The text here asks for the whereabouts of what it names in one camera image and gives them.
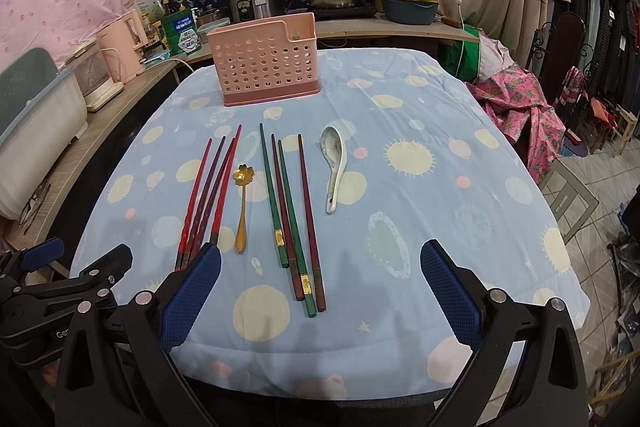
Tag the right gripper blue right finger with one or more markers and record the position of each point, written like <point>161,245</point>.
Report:
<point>457,292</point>

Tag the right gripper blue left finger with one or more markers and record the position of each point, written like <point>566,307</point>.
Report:
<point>183,294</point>

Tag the dark red chopstick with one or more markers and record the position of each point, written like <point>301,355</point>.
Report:
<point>289,247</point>
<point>311,232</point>

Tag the gold flower-shaped spoon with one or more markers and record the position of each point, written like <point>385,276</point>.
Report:
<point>243,177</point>

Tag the dark maroon chopstick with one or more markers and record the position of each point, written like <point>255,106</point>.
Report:
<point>200,199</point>
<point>202,216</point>

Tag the white ceramic soup spoon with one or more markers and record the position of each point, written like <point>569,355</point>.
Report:
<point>333,150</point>

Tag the bright red chopstick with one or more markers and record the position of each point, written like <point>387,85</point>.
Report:
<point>214,232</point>

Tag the grey metal stool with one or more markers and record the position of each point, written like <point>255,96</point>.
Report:
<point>571,190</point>

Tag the light blue patterned tablecloth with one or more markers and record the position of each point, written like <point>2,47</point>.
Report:
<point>423,162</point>

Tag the white dish rack bin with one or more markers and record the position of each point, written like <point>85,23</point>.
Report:
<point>42,111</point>

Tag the pink pineapple print cloth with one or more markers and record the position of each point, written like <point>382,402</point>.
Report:
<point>513,100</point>

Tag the green plastic bag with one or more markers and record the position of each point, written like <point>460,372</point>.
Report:
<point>462,58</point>

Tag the blue tissue pack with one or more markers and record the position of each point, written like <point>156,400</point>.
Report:
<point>156,58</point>

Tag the dark wooden chair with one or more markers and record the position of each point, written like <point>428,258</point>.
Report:
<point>557,46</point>

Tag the pink perforated utensil holder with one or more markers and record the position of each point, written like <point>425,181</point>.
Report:
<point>266,60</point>

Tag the green milk powder can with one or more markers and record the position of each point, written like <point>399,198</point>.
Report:
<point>181,33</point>

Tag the pink electric kettle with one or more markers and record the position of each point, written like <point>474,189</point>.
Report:
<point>122,42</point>

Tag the clear food storage container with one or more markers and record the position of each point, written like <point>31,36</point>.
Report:
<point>205,29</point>

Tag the stacked yellow blue bowls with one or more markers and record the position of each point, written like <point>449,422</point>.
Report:
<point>410,12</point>

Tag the small glass-lid pot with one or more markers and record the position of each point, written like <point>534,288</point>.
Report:
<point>205,16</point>

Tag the black induction cooktop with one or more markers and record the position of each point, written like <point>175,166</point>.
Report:
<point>344,13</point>

